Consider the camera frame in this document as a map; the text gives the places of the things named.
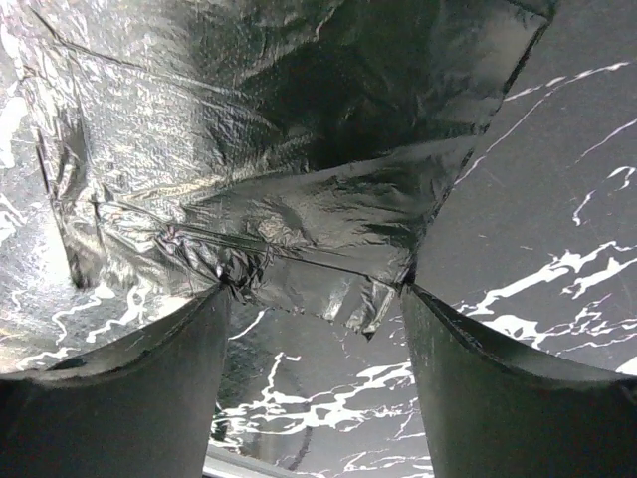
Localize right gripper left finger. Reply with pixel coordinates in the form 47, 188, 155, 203
1, 287, 232, 477

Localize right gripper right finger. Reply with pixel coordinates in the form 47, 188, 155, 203
401, 285, 636, 478

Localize black trash bag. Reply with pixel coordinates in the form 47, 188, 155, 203
1, 1, 557, 336

